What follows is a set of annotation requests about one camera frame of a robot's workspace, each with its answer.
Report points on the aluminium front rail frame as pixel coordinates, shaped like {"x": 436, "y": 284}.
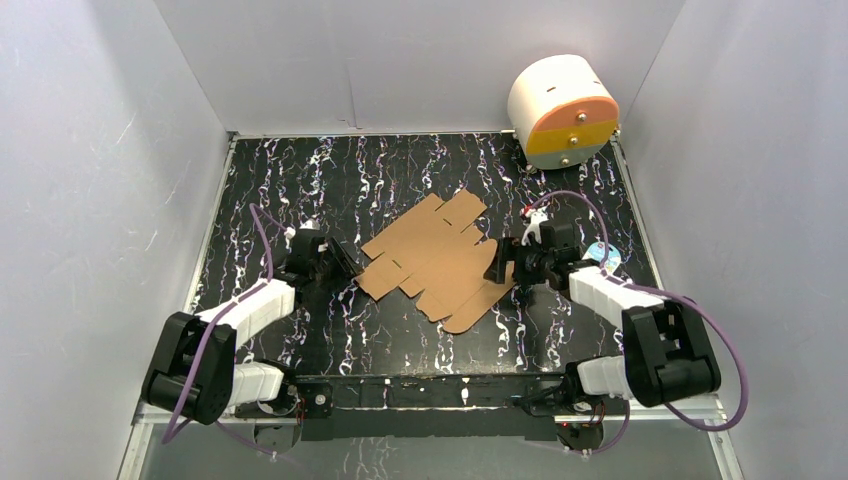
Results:
{"x": 425, "y": 444}

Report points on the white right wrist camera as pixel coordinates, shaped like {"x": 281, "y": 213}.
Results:
{"x": 533, "y": 218}

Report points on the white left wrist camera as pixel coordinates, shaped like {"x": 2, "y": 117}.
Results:
{"x": 306, "y": 239}

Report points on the brown cardboard box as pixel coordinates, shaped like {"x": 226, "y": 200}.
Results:
{"x": 436, "y": 255}

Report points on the white cylinder orange yellow face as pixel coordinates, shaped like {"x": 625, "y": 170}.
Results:
{"x": 561, "y": 113}

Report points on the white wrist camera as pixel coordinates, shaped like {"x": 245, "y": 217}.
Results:
{"x": 533, "y": 218}
{"x": 306, "y": 239}

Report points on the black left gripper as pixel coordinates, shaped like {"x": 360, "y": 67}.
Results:
{"x": 332, "y": 254}

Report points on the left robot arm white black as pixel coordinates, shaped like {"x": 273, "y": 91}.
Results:
{"x": 194, "y": 372}

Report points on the small blue white packet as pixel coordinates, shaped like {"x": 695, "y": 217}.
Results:
{"x": 598, "y": 251}

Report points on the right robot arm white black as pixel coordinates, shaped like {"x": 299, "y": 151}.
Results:
{"x": 667, "y": 354}

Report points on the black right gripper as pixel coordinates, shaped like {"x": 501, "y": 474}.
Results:
{"x": 506, "y": 251}

